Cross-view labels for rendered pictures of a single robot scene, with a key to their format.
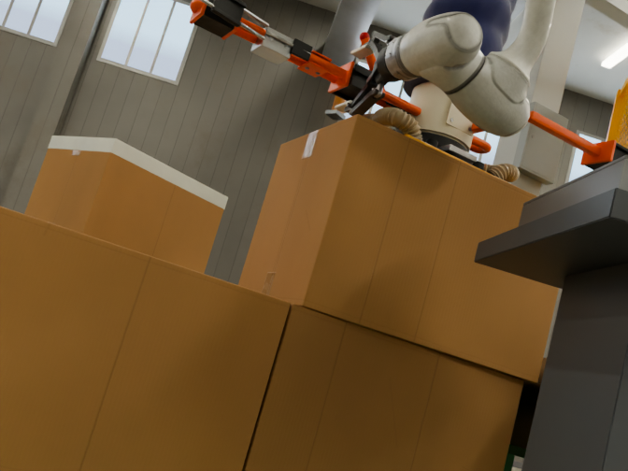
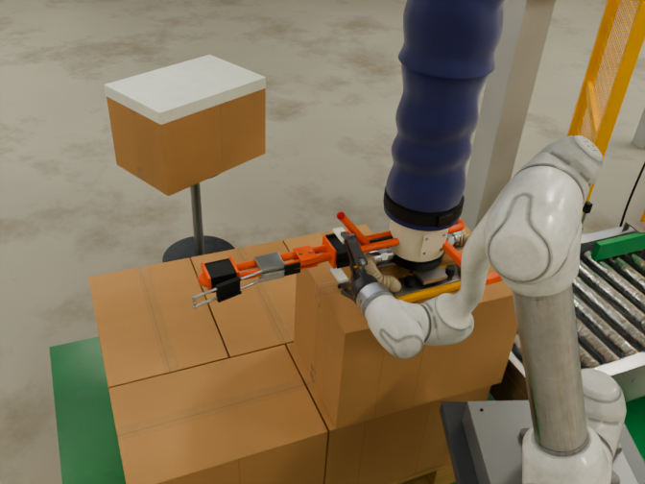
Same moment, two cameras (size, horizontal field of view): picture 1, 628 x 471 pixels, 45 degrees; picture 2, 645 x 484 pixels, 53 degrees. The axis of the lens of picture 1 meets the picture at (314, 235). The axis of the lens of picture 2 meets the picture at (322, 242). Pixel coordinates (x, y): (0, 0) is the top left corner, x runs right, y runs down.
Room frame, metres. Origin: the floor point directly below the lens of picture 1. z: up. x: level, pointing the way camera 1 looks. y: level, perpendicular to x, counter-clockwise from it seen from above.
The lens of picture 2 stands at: (0.16, 0.05, 2.14)
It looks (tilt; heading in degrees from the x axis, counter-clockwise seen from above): 35 degrees down; 0
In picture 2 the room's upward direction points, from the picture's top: 4 degrees clockwise
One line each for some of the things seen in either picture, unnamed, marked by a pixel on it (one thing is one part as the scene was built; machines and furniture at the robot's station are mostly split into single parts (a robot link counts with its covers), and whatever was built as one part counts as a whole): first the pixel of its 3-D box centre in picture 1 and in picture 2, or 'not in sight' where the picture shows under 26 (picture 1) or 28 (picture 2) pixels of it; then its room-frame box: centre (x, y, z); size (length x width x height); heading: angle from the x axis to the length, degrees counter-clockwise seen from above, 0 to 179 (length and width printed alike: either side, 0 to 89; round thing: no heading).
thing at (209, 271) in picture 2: (216, 16); (220, 274); (1.47, 0.32, 1.08); 0.08 x 0.07 x 0.05; 116
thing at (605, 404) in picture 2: not in sight; (584, 416); (1.14, -0.56, 1.00); 0.18 x 0.16 x 0.22; 155
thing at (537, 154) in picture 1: (540, 143); not in sight; (3.02, -0.82, 1.62); 0.20 x 0.05 x 0.30; 115
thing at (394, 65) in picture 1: (408, 57); (374, 301); (1.41, -0.08, 1.08); 0.09 x 0.06 x 0.09; 116
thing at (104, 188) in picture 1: (127, 214); (190, 121); (2.93, 0.73, 0.82); 0.60 x 0.40 x 0.40; 141
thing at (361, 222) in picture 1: (402, 257); (401, 318); (1.73, -0.21, 0.74); 0.60 x 0.40 x 0.40; 113
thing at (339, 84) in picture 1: (354, 84); (341, 249); (1.62, 0.01, 1.08); 0.10 x 0.08 x 0.06; 26
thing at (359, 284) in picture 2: (388, 65); (362, 283); (1.47, -0.05, 1.08); 0.09 x 0.07 x 0.08; 26
